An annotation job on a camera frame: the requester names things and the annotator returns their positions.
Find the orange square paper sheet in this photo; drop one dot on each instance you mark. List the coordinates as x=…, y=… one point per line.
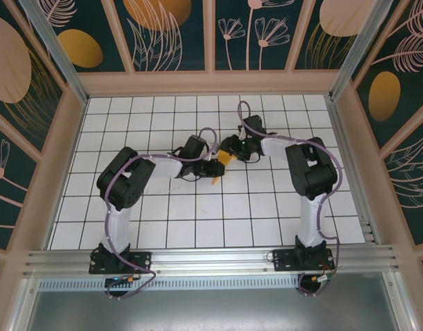
x=225, y=158

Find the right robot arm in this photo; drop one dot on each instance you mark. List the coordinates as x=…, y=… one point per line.
x=309, y=224

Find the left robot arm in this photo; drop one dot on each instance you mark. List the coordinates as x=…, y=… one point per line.
x=118, y=227

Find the grey metal panel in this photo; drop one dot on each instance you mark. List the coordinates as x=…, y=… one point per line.
x=211, y=310

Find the small board with blue light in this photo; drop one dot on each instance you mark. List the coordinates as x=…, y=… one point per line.
x=116, y=281

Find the long aluminium mounting rail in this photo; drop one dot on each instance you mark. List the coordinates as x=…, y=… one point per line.
x=211, y=260

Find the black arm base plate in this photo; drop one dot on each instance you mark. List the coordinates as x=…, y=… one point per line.
x=283, y=262
x=142, y=262

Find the aluminium side rail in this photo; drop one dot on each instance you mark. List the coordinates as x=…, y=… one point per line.
x=363, y=213

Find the aluminium corner post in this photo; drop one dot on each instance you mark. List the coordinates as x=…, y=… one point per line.
x=358, y=51
x=63, y=55

